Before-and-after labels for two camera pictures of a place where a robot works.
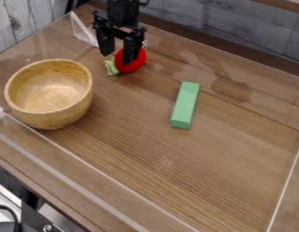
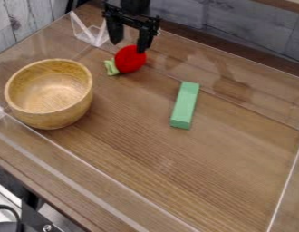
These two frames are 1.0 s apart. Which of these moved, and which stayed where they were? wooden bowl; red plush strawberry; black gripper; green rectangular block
Moved: black gripper
Stayed: wooden bowl; green rectangular block; red plush strawberry
